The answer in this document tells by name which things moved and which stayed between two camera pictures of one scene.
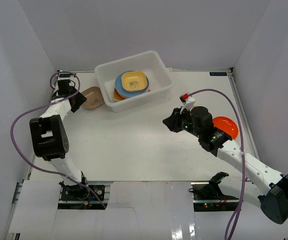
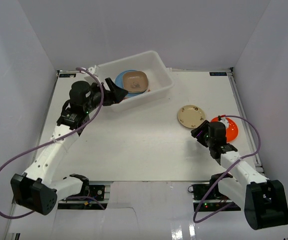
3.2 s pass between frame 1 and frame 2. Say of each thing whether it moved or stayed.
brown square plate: moved
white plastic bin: stayed
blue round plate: stayed
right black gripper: moved
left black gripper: moved
